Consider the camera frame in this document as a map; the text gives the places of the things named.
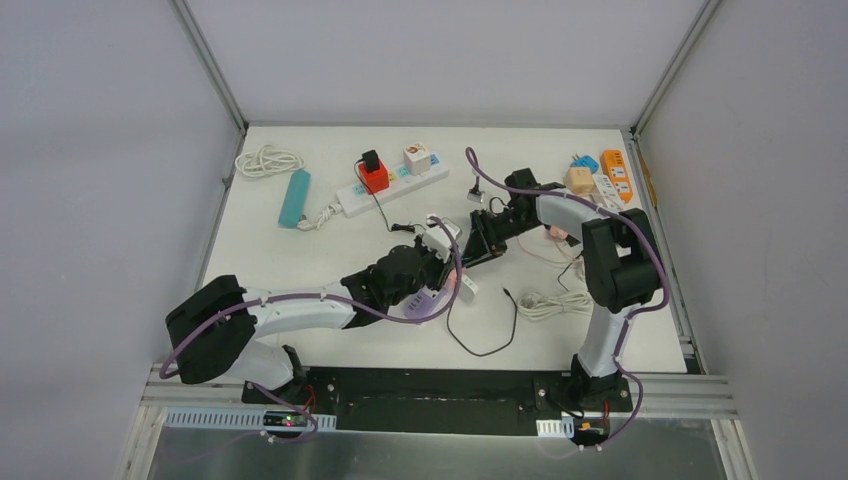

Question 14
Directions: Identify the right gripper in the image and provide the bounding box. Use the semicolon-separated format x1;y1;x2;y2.
460;209;539;269

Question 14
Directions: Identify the pink cube socket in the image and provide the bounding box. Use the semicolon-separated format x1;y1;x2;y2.
443;270;458;293

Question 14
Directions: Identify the purple power strip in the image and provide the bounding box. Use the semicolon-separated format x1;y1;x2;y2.
403;289;446;320

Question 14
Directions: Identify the white long power strip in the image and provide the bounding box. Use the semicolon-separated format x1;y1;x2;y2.
336;153;450;218

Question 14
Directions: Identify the white cube socket with picture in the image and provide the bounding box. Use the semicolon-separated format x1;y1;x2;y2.
403;143;432;176

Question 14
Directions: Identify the teal power strip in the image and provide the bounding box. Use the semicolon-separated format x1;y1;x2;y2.
278;169;311;229

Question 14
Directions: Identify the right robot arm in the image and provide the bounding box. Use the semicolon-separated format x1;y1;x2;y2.
462;168;668;410

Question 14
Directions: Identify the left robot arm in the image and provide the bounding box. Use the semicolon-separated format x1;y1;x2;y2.
160;225;459;405

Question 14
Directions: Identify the red cube socket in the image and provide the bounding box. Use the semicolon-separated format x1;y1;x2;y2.
356;161;390;195

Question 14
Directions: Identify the white flat adapter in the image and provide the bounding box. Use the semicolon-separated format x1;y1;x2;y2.
457;274;479;302

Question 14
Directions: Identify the beige cube adapter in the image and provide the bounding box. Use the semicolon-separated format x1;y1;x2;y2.
564;166;595;197

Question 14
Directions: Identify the black charger on red cube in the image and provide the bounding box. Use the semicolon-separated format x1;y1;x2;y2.
361;150;382;173

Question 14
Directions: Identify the small blue adapter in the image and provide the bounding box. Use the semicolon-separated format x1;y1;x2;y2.
571;155;600;174

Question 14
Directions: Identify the white power strip right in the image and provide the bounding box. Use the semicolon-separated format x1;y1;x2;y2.
590;174;626;212

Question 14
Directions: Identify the orange power strip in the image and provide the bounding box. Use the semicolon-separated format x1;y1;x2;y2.
600;150;634;204

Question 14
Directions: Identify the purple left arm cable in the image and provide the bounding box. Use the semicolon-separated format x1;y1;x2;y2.
158;215;464;445

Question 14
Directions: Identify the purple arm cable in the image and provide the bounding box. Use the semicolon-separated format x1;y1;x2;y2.
158;215;464;445
464;146;672;460

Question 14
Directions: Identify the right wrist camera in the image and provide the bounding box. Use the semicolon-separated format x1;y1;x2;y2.
467;187;485;204

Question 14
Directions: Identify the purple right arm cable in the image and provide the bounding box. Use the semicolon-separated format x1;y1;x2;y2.
464;146;672;460

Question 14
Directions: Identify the coiled white cable front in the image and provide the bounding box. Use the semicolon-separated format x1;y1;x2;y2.
515;290;594;324

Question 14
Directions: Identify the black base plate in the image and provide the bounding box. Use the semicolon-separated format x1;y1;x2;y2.
275;367;634;436

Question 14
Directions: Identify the teal strip white cord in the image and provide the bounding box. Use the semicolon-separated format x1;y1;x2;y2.
235;144;307;179

